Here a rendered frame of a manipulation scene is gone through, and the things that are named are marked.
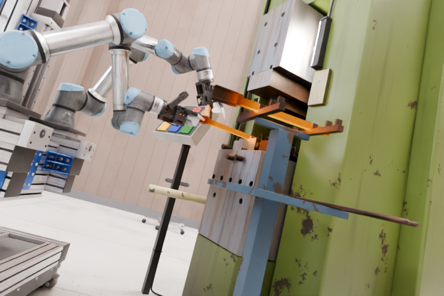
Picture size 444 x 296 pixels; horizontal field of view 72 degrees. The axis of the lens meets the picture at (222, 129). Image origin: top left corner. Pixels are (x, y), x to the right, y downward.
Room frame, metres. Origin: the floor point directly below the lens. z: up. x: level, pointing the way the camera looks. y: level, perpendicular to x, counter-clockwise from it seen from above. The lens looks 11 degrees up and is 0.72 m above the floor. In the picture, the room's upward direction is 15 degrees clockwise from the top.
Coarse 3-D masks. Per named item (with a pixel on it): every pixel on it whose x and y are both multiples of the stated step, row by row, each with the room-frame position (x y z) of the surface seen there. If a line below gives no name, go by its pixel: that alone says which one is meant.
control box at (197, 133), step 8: (200, 112) 1.91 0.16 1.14; (168, 128) 1.93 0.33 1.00; (200, 128) 1.83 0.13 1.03; (208, 128) 1.89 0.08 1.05; (160, 136) 1.98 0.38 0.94; (168, 136) 1.92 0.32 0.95; (176, 136) 1.86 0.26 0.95; (184, 136) 1.81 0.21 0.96; (192, 136) 1.79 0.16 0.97; (200, 136) 1.84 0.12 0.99; (192, 144) 1.84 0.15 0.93
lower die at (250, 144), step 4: (240, 140) 1.58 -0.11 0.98; (244, 140) 1.54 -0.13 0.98; (248, 140) 1.51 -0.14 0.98; (252, 140) 1.48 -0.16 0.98; (256, 140) 1.46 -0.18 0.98; (260, 140) 1.47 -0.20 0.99; (236, 144) 1.61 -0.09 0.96; (240, 144) 1.57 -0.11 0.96; (244, 144) 1.54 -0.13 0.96; (248, 144) 1.51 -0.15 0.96; (252, 144) 1.48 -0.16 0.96; (236, 148) 1.60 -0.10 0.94; (240, 148) 1.56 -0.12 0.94; (248, 148) 1.50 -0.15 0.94; (252, 148) 1.47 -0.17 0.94; (292, 152) 1.57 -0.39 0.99; (296, 156) 1.59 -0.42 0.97
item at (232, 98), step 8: (216, 88) 0.92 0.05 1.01; (224, 88) 0.92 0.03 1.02; (216, 96) 0.92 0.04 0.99; (224, 96) 0.93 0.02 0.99; (232, 96) 0.94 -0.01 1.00; (240, 96) 0.93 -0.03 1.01; (232, 104) 0.94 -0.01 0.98; (240, 104) 0.93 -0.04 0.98; (248, 104) 0.95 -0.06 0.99; (256, 104) 0.96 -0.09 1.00; (280, 112) 0.99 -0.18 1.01; (280, 120) 1.02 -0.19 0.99; (288, 120) 1.00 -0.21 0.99; (296, 120) 1.01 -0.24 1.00; (304, 120) 1.02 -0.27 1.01; (304, 128) 1.04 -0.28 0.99
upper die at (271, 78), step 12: (264, 72) 1.52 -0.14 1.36; (276, 72) 1.47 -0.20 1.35; (252, 84) 1.60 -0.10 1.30; (264, 84) 1.49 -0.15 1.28; (276, 84) 1.48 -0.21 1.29; (288, 84) 1.51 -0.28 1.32; (300, 84) 1.55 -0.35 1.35; (264, 96) 1.65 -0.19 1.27; (288, 96) 1.55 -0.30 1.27; (300, 96) 1.56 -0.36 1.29
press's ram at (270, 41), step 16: (272, 16) 1.57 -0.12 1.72; (288, 16) 1.43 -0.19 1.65; (304, 16) 1.45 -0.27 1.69; (320, 16) 1.50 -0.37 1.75; (272, 32) 1.53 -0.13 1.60; (288, 32) 1.42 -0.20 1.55; (304, 32) 1.46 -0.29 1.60; (256, 48) 1.64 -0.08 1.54; (272, 48) 1.50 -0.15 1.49; (288, 48) 1.43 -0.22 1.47; (304, 48) 1.47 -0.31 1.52; (256, 64) 1.60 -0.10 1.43; (272, 64) 1.47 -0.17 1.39; (288, 64) 1.44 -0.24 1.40; (304, 64) 1.48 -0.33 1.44; (304, 80) 1.51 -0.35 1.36
